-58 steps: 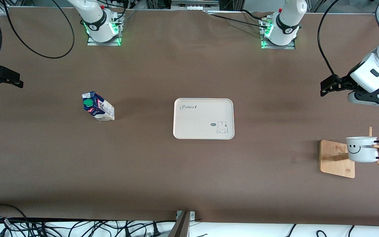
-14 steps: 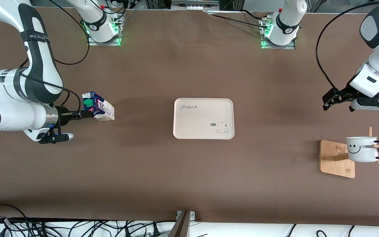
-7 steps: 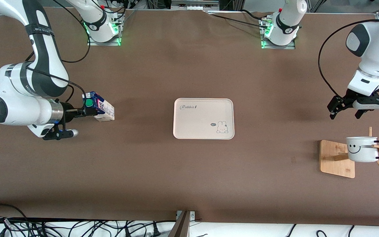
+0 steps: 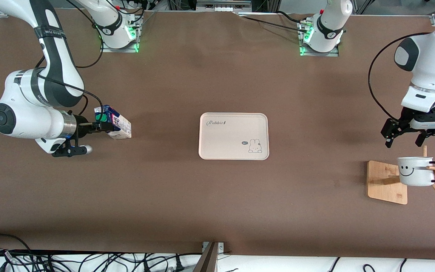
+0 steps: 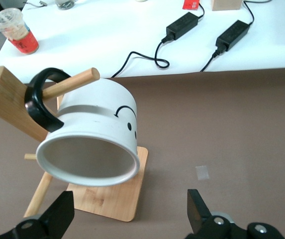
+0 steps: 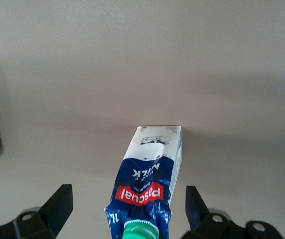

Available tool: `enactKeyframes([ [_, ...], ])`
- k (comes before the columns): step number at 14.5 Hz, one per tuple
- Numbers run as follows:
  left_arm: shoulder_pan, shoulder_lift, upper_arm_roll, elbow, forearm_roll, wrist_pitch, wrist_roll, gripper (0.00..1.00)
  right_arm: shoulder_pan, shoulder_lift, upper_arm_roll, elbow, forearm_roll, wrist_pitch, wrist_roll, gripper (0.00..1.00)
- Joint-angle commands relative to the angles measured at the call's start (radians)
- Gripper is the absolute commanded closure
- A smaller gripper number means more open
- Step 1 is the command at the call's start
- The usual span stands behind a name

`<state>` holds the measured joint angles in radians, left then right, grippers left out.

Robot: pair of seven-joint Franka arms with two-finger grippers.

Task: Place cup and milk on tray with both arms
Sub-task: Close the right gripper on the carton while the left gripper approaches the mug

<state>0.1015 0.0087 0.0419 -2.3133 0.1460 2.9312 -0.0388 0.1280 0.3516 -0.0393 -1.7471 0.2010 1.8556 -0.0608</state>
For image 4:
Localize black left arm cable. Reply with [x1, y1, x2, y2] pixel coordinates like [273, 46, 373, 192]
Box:
[368, 32, 435, 124]

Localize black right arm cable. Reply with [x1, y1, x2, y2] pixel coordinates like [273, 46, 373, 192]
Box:
[36, 0, 105, 122]

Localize wooden mug rack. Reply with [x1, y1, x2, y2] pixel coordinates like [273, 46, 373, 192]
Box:
[367, 145, 435, 206]

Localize black cable on table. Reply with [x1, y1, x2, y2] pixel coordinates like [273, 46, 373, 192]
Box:
[236, 11, 309, 33]

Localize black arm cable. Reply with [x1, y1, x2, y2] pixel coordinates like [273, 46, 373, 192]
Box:
[368, 32, 435, 124]
[36, 0, 105, 122]

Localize dark metal beam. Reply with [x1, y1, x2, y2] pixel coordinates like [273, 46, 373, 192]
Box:
[193, 242, 220, 272]

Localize blue white milk carton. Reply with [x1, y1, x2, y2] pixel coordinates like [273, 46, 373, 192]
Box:
[94, 105, 132, 141]

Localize grey metal box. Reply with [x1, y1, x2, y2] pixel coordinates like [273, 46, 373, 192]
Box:
[196, 0, 253, 12]

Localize black cable bundle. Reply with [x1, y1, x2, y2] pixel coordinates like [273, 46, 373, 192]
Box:
[0, 247, 203, 272]

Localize white smiley face mug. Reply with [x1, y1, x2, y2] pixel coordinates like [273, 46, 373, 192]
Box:
[397, 156, 435, 187]

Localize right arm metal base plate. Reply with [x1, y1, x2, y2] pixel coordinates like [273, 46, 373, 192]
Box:
[100, 15, 142, 53]

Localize white rabbit print tray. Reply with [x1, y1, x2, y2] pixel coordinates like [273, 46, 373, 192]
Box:
[198, 112, 270, 161]

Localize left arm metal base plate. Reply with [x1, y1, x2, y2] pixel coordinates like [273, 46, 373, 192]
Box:
[298, 21, 340, 57]

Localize small metal bracket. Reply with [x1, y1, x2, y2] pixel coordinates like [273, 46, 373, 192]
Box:
[202, 242, 226, 253]

